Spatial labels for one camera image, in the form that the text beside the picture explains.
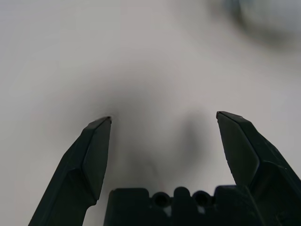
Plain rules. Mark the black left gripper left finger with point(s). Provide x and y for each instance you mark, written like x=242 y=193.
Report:
x=77 y=174

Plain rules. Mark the grey white plush whale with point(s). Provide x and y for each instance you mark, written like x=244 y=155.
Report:
x=270 y=11

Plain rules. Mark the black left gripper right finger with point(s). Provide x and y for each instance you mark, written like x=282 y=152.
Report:
x=265 y=179

